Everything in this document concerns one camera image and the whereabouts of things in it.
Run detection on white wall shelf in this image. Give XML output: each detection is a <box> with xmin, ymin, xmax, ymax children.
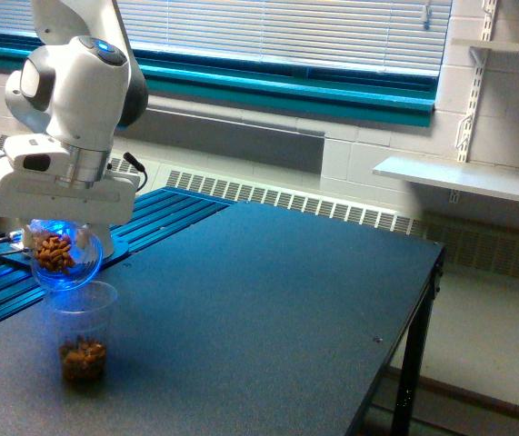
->
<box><xmin>451</xmin><ymin>38</ymin><xmax>519</xmax><ymax>54</ymax></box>
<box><xmin>373</xmin><ymin>156</ymin><xmax>519</xmax><ymax>202</ymax></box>

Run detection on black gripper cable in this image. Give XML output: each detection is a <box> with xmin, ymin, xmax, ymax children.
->
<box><xmin>122</xmin><ymin>151</ymin><xmax>149</xmax><ymax>190</ymax></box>

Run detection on clear plastic cup on table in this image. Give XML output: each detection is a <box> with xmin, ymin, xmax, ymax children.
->
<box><xmin>48</xmin><ymin>281</ymin><xmax>117</xmax><ymax>382</ymax></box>

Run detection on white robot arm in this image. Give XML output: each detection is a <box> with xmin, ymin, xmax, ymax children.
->
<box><xmin>0</xmin><ymin>1</ymin><xmax>148</xmax><ymax>255</ymax></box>

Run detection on white radiator vent cover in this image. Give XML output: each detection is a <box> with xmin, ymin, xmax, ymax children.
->
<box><xmin>0</xmin><ymin>126</ymin><xmax>519</xmax><ymax>285</ymax></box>

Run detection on white wall shelf upper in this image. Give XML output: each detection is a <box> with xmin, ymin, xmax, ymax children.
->
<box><xmin>451</xmin><ymin>38</ymin><xmax>519</xmax><ymax>54</ymax></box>

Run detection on white window blinds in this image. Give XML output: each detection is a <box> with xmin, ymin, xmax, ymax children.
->
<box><xmin>0</xmin><ymin>0</ymin><xmax>454</xmax><ymax>77</ymax></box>

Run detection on clear cup with nuts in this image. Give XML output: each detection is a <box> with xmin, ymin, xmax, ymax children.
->
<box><xmin>24</xmin><ymin>220</ymin><xmax>103</xmax><ymax>292</ymax></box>

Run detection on blue slotted aluminium rail bed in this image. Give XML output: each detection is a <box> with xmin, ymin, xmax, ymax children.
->
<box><xmin>0</xmin><ymin>188</ymin><xmax>232</xmax><ymax>321</ymax></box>

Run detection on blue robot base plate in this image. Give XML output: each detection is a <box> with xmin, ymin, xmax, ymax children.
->
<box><xmin>0</xmin><ymin>237</ymin><xmax>129</xmax><ymax>269</ymax></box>

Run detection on white shelf bracket rail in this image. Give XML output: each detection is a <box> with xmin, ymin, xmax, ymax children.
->
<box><xmin>452</xmin><ymin>0</ymin><xmax>498</xmax><ymax>163</ymax></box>

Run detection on white wall shelf lower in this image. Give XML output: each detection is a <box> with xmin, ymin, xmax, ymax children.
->
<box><xmin>373</xmin><ymin>156</ymin><xmax>519</xmax><ymax>202</ymax></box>

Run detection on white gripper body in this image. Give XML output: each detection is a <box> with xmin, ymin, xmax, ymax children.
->
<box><xmin>0</xmin><ymin>134</ymin><xmax>140</xmax><ymax>225</ymax></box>

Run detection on black table leg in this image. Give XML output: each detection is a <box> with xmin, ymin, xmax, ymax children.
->
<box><xmin>390</xmin><ymin>253</ymin><xmax>444</xmax><ymax>435</ymax></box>

